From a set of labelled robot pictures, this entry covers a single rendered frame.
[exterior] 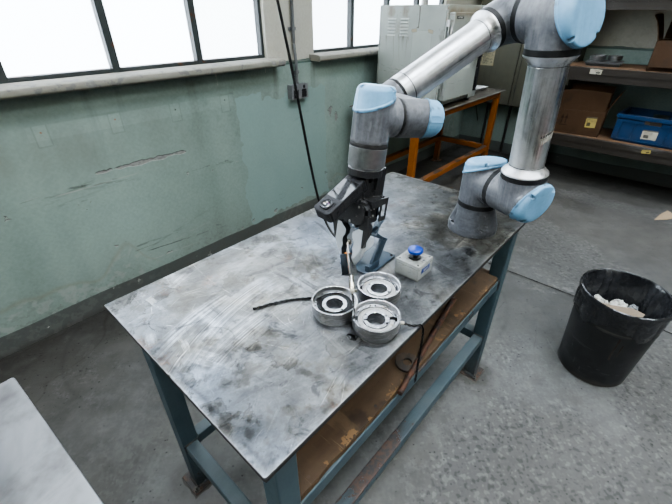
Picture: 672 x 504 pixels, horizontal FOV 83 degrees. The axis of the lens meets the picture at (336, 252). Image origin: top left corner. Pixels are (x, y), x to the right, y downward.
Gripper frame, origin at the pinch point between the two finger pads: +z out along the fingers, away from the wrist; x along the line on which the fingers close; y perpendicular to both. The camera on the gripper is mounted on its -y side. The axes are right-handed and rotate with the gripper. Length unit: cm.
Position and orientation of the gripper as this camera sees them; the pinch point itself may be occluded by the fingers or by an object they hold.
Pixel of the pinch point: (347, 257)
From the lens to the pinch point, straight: 84.4
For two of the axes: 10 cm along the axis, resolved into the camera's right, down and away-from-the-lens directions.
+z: -1.0, 8.8, 4.6
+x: -7.3, -3.8, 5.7
